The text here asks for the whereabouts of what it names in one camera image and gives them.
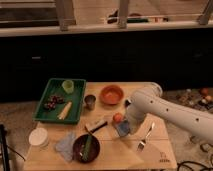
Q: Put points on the blue sponge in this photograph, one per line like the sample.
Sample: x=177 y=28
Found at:
x=123 y=128

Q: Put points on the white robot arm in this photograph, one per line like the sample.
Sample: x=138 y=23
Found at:
x=149 y=100

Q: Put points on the red bowl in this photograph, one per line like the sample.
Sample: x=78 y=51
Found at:
x=111 y=95

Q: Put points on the small metal cup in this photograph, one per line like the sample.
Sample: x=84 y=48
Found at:
x=90 y=101

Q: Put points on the orange fruit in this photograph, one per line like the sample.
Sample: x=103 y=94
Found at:
x=118 y=117

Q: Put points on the green plastic cup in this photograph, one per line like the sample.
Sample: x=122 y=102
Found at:
x=68 y=86

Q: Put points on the wooden block brush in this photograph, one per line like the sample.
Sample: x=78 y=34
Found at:
x=94 y=126

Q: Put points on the green plastic tray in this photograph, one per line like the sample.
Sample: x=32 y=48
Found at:
x=57 y=105

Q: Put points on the dark grapes bunch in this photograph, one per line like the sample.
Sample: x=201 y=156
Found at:
x=52 y=101

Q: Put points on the dark brown plate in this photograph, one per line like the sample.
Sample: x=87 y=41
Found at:
x=79 y=146

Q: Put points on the metal fork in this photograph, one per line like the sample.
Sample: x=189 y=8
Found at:
x=142 y=142

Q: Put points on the green vegetable stick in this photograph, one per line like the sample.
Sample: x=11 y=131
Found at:
x=87 y=148

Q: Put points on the grey crumpled cloth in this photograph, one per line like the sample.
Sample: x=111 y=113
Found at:
x=65 y=146

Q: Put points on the white lidded container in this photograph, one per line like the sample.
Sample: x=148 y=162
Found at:
x=39 y=137

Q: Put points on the black stand left edge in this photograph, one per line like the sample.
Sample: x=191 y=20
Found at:
x=3 y=148

